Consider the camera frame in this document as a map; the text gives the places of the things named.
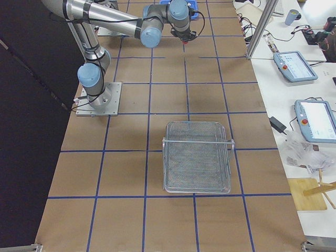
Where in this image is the teach pendant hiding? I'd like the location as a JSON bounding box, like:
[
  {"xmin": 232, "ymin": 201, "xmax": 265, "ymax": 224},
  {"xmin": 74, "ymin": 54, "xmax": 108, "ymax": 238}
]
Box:
[
  {"xmin": 294, "ymin": 100, "xmax": 335, "ymax": 143},
  {"xmin": 274, "ymin": 51, "xmax": 318, "ymax": 82}
]

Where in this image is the wooden board with stand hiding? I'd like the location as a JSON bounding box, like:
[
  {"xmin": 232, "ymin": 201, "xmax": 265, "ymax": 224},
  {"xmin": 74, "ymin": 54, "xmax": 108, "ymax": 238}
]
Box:
[{"xmin": 287, "ymin": 169, "xmax": 335, "ymax": 211}]

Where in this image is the near teach pendant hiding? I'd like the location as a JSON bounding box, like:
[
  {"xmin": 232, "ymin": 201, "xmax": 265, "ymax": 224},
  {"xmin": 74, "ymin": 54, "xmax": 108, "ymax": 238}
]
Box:
[{"xmin": 294, "ymin": 100, "xmax": 335, "ymax": 143}]

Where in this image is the blue plastic tray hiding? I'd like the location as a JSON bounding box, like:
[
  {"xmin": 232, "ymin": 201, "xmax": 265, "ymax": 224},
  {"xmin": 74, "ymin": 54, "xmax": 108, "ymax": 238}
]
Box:
[{"xmin": 159, "ymin": 0, "xmax": 199, "ymax": 20}]

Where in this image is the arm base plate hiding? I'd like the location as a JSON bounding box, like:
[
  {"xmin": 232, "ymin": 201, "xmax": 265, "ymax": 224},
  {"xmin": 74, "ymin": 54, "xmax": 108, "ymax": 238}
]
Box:
[
  {"xmin": 75, "ymin": 82, "xmax": 122, "ymax": 117},
  {"xmin": 98, "ymin": 26, "xmax": 123, "ymax": 37}
]

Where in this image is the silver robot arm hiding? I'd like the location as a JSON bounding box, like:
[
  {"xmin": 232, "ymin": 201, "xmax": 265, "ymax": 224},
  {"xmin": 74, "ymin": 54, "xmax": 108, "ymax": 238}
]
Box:
[{"xmin": 43, "ymin": 1, "xmax": 197, "ymax": 116}]

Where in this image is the black power adapter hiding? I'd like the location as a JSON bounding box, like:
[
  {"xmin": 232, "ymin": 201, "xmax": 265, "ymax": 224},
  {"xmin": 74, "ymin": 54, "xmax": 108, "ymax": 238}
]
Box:
[{"xmin": 269, "ymin": 117, "xmax": 287, "ymax": 133}]

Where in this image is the crumpled plastic bag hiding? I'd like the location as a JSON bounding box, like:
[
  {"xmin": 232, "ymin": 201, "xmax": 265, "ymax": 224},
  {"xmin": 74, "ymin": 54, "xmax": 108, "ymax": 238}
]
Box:
[{"xmin": 280, "ymin": 131, "xmax": 335, "ymax": 174}]

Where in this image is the aluminium frame post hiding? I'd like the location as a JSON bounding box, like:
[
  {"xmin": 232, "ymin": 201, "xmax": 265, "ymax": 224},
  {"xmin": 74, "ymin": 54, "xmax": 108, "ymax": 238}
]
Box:
[{"xmin": 246, "ymin": 0, "xmax": 278, "ymax": 59}]

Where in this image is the light blue cup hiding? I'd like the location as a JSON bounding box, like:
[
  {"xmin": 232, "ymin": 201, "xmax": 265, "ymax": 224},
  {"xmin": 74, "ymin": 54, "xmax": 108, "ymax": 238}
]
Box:
[{"xmin": 285, "ymin": 9, "xmax": 301, "ymax": 26}]

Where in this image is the wire mesh shelf basket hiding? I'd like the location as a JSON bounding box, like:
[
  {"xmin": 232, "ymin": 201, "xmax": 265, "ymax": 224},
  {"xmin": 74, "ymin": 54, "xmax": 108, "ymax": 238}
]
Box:
[{"xmin": 163, "ymin": 121, "xmax": 235, "ymax": 194}]

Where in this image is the far teach pendant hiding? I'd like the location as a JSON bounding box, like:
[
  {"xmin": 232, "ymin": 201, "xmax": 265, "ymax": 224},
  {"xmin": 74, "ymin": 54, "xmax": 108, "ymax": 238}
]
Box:
[{"xmin": 274, "ymin": 51, "xmax": 318, "ymax": 82}]

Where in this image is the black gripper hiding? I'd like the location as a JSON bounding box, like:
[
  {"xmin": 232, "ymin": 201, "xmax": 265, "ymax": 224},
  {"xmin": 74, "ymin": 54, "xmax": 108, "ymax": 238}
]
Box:
[{"xmin": 171, "ymin": 28, "xmax": 196, "ymax": 40}]

